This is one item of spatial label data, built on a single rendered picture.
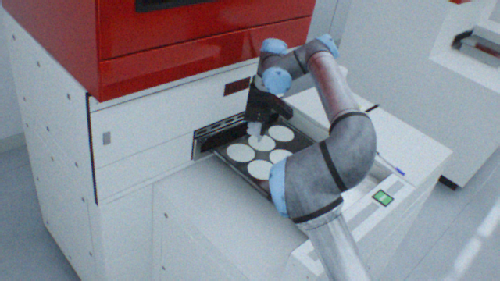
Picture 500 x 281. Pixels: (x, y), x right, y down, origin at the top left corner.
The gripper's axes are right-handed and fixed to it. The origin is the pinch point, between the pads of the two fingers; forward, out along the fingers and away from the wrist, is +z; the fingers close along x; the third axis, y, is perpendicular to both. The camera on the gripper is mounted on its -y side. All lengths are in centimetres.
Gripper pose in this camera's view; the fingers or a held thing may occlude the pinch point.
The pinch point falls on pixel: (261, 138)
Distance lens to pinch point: 140.6
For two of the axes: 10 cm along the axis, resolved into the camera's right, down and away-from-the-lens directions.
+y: -9.8, -1.8, -0.1
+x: -1.0, 5.8, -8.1
